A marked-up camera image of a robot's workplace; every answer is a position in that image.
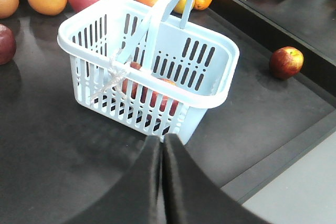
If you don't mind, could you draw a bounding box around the red yellow apple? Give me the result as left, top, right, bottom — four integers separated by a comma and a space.
269, 46, 304, 80
122, 61, 141, 99

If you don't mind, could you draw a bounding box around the crumpled plastic tie strip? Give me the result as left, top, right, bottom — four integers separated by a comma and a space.
90, 48, 129, 104

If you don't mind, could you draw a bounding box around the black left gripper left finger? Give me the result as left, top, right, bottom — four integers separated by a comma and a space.
66, 136, 162, 223

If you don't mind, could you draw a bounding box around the light blue plastic basket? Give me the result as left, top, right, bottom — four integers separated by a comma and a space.
57, 0, 239, 143

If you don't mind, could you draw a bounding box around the dark red apple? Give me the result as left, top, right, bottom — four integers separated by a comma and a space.
0, 24, 16, 65

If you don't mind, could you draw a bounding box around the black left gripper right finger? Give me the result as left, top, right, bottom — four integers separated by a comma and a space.
162, 133, 266, 223

